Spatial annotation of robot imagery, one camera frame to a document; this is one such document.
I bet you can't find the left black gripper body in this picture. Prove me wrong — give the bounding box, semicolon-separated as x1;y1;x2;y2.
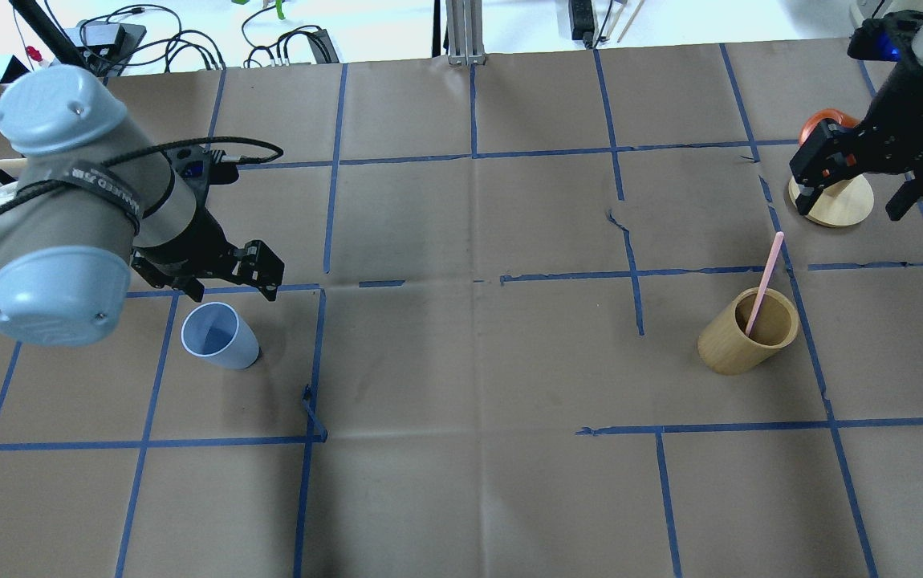
131;144;238;283

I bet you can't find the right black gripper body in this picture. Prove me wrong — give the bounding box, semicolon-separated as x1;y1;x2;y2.
848;16;923;174

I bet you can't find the light blue plastic cup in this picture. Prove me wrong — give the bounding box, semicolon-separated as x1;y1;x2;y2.
180;301;261;370

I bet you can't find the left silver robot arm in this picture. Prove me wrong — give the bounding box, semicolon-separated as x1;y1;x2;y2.
0;65;285;347

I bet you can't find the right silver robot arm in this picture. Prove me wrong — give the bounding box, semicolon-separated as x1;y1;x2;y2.
789;10;923;221

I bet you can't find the bamboo chopstick holder cup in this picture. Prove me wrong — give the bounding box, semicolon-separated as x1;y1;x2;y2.
696;288;800;376

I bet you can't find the orange hanging mug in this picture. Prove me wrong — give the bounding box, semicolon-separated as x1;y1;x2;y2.
799;108;860;155

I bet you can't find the wooden mug tree stand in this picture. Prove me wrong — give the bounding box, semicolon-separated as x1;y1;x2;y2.
786;176;875;228

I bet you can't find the white mug upper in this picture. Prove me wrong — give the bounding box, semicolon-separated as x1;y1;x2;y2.
0;182;18;207

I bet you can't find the black monitor stand base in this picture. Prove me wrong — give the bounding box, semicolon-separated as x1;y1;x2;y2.
37;21;147;78

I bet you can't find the green spray clamp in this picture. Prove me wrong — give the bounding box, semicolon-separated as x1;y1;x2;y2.
230;0;287;21

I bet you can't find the black power adapter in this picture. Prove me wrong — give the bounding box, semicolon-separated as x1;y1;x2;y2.
567;0;597;45

